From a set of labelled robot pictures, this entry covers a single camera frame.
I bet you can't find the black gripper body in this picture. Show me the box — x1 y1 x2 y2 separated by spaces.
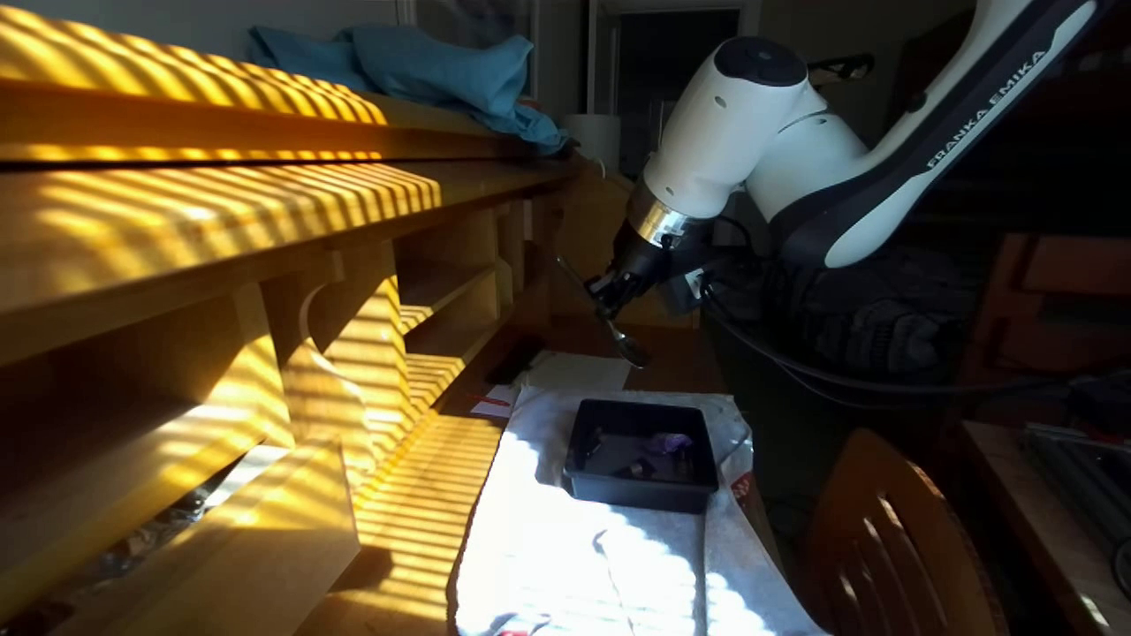
586 227 709 319

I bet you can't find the purple candy packet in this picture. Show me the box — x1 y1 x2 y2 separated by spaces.
651 432 698 469

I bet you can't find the white paper sheet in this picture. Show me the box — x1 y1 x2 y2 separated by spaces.
517 346 641 403

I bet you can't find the blue cloth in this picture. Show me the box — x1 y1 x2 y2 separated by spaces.
246 26 575 158

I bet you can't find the white towel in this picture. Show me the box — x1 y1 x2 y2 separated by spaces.
452 385 828 636

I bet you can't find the small printed paper scrap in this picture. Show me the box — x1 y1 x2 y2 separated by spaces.
470 385 524 427

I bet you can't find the wooden desk hutch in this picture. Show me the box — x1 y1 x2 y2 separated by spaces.
0 4 703 636

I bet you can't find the wooden side table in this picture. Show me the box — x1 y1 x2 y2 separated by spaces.
958 418 1131 636

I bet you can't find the black plastic tray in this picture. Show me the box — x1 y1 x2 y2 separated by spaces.
553 397 724 517

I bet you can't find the black desk lamp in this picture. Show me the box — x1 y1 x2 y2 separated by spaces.
809 48 880 84

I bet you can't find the striped couch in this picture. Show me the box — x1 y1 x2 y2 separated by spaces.
809 276 994 382

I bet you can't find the orange wooden chair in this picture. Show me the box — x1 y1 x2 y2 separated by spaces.
946 231 1131 434

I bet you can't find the grey flat electronic device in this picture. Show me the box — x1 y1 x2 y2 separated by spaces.
1020 421 1131 557

